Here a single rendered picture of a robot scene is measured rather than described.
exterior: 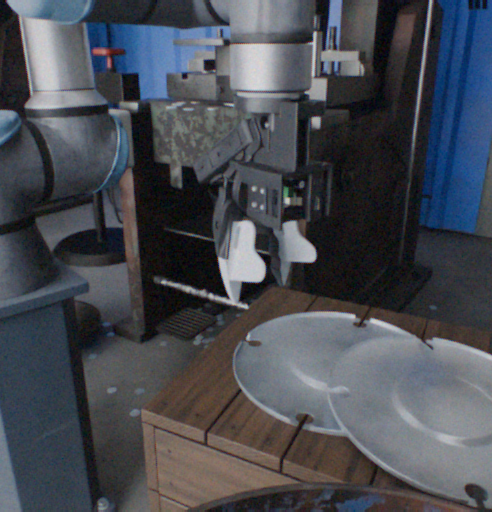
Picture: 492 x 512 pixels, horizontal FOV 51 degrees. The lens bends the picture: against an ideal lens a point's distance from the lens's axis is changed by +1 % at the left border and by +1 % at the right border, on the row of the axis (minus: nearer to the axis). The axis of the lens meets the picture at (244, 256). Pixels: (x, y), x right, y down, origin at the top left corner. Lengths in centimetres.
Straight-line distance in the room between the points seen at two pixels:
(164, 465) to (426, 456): 32
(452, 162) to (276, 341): 172
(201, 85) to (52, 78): 59
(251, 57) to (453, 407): 47
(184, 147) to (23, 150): 58
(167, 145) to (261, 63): 85
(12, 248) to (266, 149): 40
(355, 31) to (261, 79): 102
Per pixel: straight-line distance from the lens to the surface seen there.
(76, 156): 78
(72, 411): 89
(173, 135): 128
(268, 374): 73
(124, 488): 109
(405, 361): 76
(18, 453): 89
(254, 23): 47
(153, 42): 315
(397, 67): 149
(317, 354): 76
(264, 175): 47
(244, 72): 48
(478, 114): 236
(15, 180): 75
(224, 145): 54
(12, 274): 76
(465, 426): 68
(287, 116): 47
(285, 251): 58
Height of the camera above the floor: 77
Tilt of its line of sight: 22 degrees down
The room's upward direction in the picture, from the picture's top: straight up
